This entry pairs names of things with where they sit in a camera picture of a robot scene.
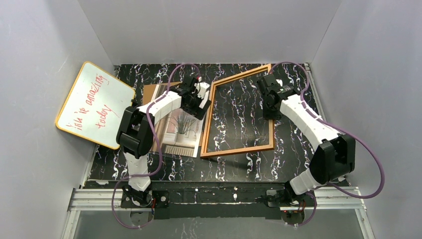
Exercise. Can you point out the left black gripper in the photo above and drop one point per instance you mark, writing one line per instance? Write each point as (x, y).
(196, 107)

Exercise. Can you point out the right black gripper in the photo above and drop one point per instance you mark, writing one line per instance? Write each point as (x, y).
(269, 107)

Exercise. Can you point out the plant photo print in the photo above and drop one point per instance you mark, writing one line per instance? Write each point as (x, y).
(182, 151)

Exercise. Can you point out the wooden picture frame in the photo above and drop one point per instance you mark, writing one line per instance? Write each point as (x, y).
(235, 123)

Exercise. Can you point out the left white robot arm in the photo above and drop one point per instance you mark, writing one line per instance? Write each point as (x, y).
(137, 134)

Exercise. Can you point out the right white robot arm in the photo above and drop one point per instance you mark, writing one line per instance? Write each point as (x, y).
(334, 153)

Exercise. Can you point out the brown cardboard backing board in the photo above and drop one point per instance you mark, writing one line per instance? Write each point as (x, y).
(148, 94)

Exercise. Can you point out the whiteboard with red writing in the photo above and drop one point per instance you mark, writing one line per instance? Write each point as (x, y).
(94, 106)

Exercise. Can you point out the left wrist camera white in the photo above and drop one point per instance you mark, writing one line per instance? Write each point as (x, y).
(202, 89)

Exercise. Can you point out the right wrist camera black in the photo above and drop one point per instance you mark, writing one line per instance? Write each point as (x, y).
(268, 84)

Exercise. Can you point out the aluminium rail base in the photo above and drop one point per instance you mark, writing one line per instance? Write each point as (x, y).
(215, 212)

